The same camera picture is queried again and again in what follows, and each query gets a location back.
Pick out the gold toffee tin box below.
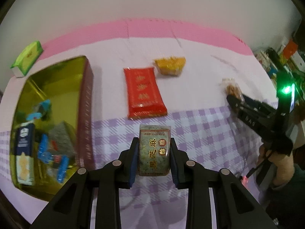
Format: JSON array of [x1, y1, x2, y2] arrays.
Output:
[[10, 56, 95, 201]]

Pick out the blue dark candy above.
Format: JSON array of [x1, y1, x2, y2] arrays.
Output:
[[26, 99, 52, 122]]

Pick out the person's right hand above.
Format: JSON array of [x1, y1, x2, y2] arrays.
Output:
[[257, 144, 295, 186]]

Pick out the red snack packet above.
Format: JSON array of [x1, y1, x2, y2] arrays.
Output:
[[124, 67, 168, 120]]

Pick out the black sesame cake block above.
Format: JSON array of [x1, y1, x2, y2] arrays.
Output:
[[48, 121, 76, 157]]

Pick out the blue soda cracker pack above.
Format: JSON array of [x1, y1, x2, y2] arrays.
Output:
[[15, 122, 35, 185]]

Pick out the cluttered side shelf items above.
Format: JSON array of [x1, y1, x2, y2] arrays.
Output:
[[253, 23, 305, 82]]

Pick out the pink purple checked tablecloth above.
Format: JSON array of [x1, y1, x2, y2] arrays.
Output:
[[1, 19, 277, 228]]

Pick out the orange yellow snack packet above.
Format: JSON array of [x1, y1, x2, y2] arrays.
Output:
[[154, 56, 186, 76]]

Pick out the green tissue pack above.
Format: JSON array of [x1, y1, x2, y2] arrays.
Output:
[[10, 41, 43, 77]]

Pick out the blue round candy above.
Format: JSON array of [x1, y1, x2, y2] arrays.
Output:
[[37, 134, 69, 184]]

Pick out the brown labelled sesame cake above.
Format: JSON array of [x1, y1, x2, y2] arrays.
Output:
[[138, 125, 171, 176]]

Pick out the clear crispy cake pack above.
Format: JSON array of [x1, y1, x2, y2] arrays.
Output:
[[221, 78, 244, 101]]

